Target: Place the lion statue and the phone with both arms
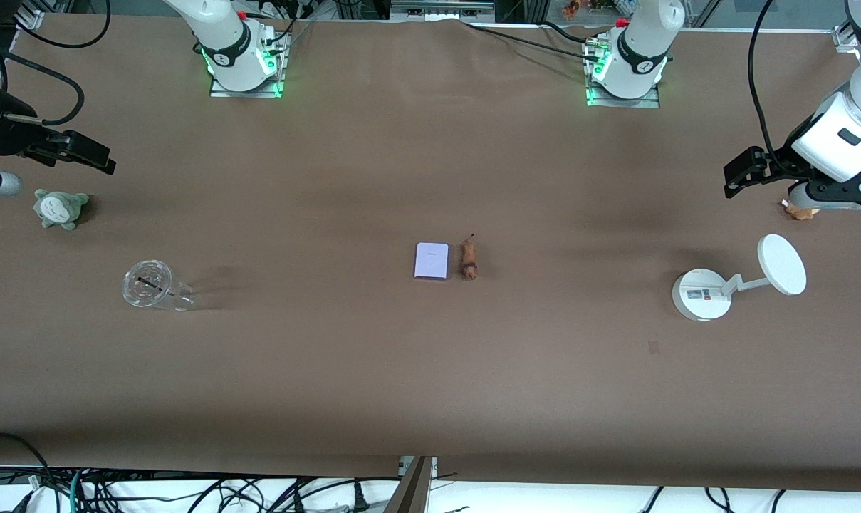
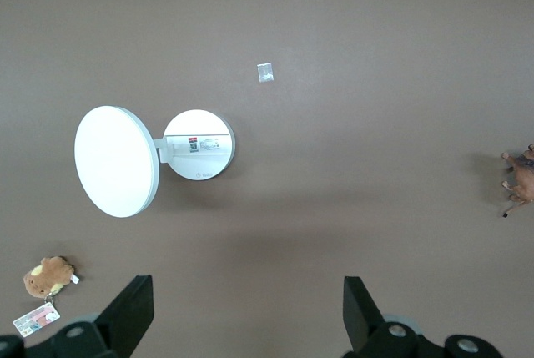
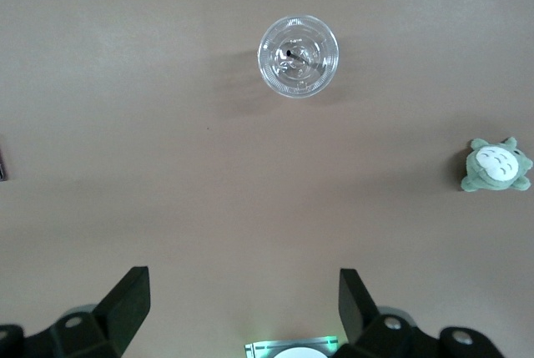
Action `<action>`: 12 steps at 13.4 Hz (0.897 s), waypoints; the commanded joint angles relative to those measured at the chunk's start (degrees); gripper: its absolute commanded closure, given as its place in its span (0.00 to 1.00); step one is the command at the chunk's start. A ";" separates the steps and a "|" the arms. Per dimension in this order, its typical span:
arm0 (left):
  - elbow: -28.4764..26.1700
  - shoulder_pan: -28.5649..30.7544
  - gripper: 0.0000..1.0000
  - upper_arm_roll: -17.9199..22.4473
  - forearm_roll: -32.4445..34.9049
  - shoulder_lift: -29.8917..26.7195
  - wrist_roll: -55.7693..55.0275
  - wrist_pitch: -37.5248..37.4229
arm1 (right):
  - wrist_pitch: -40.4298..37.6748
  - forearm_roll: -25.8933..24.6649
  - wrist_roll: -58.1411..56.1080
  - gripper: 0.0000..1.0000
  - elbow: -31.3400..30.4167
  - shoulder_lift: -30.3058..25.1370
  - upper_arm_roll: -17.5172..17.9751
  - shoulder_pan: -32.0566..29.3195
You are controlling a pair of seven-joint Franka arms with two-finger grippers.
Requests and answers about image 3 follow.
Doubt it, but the clear plastic cup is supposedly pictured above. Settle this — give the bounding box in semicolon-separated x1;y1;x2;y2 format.
256;14;340;101

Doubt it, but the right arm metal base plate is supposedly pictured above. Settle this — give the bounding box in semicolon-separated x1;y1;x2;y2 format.
244;335;339;358

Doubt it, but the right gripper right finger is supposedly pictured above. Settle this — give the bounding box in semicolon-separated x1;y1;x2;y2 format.
333;267;506;358

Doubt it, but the grey Totoro plush toy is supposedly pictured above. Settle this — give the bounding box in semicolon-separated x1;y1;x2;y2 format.
460;136;533;194

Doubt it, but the brown paper table cover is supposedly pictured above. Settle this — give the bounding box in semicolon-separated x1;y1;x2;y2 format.
0;0;534;358

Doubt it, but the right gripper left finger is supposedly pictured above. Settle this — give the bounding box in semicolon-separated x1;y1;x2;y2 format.
0;265;151;358

